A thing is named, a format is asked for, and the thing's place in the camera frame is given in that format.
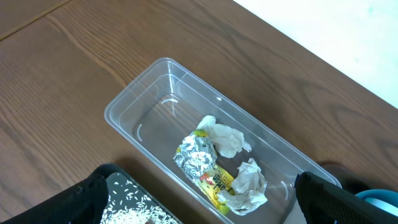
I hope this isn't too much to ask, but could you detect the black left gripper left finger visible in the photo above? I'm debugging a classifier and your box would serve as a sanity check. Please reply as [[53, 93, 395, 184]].
[[3, 174, 108, 224]]

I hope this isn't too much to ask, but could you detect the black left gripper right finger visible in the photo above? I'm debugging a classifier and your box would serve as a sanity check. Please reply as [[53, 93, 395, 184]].
[[295, 172, 397, 224]]

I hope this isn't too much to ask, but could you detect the white tissue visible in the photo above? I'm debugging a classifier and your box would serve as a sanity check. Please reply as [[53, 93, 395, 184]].
[[197, 115, 252, 158], [217, 158, 268, 216]]

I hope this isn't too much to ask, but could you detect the green snack wrapper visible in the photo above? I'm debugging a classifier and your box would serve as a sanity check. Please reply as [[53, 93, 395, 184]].
[[173, 129, 234, 215]]

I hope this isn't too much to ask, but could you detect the light blue cup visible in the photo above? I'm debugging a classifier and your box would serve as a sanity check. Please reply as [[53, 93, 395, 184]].
[[365, 198, 398, 216]]

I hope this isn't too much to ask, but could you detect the clear plastic waste bin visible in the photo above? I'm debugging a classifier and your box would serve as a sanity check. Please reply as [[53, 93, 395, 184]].
[[104, 58, 338, 223]]

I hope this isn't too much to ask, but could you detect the pile of white rice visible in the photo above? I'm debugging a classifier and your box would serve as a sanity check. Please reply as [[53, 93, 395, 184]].
[[100, 180, 180, 224]]

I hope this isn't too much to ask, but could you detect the black tray with rice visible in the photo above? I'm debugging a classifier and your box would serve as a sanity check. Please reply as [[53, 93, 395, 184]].
[[93, 163, 181, 224]]

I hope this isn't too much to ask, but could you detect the dark blue plate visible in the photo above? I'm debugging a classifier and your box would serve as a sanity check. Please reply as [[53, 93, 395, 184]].
[[334, 189, 398, 224]]

